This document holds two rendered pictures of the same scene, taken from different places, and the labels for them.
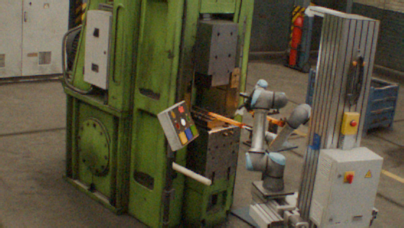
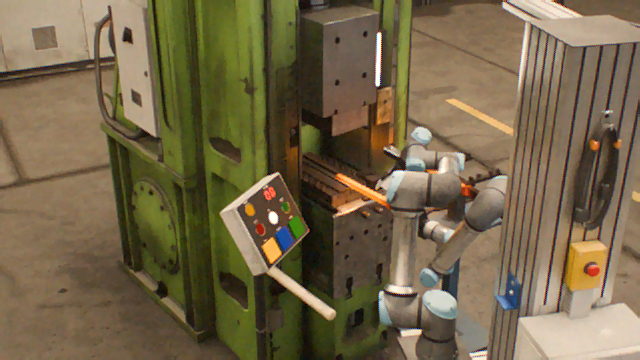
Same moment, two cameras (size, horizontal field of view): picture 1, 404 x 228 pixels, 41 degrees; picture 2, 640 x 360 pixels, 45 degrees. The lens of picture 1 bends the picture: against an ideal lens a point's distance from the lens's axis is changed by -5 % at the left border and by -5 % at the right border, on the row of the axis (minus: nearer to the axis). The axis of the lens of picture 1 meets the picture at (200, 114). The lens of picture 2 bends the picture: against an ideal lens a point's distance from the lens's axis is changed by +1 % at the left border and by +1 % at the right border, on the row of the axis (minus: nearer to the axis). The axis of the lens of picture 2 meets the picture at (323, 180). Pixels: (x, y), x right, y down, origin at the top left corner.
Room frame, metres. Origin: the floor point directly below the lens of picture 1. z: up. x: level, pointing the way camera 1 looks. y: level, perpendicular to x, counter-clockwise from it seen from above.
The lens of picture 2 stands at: (1.31, -0.42, 2.58)
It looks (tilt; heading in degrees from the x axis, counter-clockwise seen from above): 27 degrees down; 7
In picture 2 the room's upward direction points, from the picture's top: straight up
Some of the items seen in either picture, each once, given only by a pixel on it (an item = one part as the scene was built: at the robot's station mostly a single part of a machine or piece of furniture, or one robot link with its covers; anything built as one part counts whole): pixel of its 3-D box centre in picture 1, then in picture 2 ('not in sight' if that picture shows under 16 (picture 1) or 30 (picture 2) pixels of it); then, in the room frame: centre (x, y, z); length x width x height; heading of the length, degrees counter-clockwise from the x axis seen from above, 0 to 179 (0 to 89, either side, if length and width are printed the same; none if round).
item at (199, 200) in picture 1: (195, 192); (327, 299); (4.59, -0.02, 0.23); 0.55 x 0.37 x 0.47; 46
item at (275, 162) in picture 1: (275, 164); (437, 313); (3.51, -0.53, 0.98); 0.13 x 0.12 x 0.14; 87
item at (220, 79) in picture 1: (202, 73); (320, 106); (4.55, 0.02, 1.32); 0.42 x 0.20 x 0.10; 46
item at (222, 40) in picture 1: (208, 43); (327, 51); (4.58, -0.01, 1.56); 0.42 x 0.39 x 0.40; 46
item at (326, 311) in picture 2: (189, 173); (301, 292); (4.09, 0.04, 0.62); 0.44 x 0.05 x 0.05; 46
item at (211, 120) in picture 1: (198, 115); (320, 178); (4.55, 0.02, 0.96); 0.42 x 0.20 x 0.09; 46
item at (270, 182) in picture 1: (273, 180); (437, 340); (3.51, -0.53, 0.87); 0.15 x 0.15 x 0.10
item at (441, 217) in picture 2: (270, 144); (455, 218); (4.68, -0.64, 0.71); 0.40 x 0.30 x 0.02; 128
